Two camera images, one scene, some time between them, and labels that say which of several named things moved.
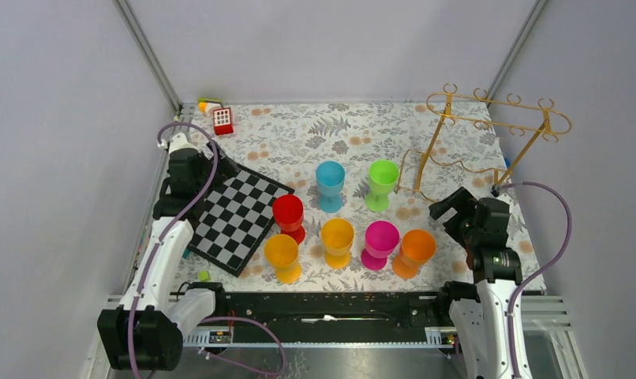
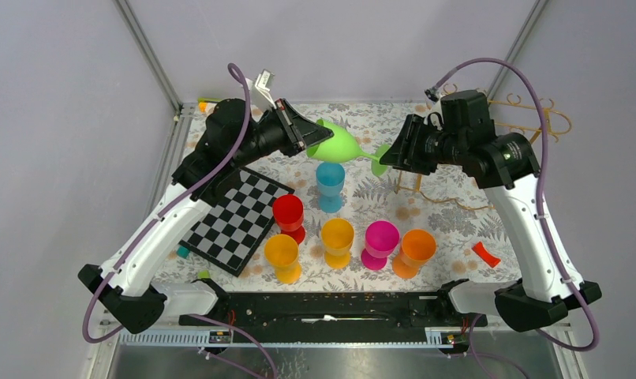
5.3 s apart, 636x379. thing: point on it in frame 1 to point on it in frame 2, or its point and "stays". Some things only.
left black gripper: x=224 y=169 to x=300 y=132
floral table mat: x=367 y=175 stays
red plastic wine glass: x=288 y=212 stays
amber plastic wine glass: x=338 y=235 stays
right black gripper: x=462 y=201 to x=401 y=157
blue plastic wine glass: x=331 y=177 stays
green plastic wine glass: x=383 y=178 to x=341 y=148
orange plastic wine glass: x=417 y=247 stays
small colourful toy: x=208 y=105 stays
